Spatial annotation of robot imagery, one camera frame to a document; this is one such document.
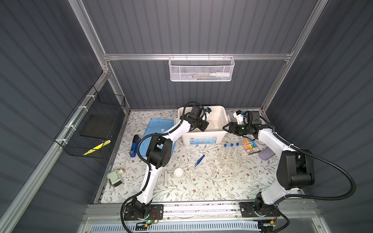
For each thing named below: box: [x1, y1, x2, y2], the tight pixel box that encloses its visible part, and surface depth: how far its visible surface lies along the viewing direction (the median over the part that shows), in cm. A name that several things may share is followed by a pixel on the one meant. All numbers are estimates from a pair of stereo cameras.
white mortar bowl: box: [173, 167, 185, 179], surface depth 87 cm
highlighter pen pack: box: [243, 138, 261, 155], surface depth 98 cm
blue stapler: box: [129, 134, 141, 158], surface depth 96 cm
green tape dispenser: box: [106, 169, 123, 187], surface depth 82 cm
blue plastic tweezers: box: [194, 154, 206, 168], surface depth 93 cm
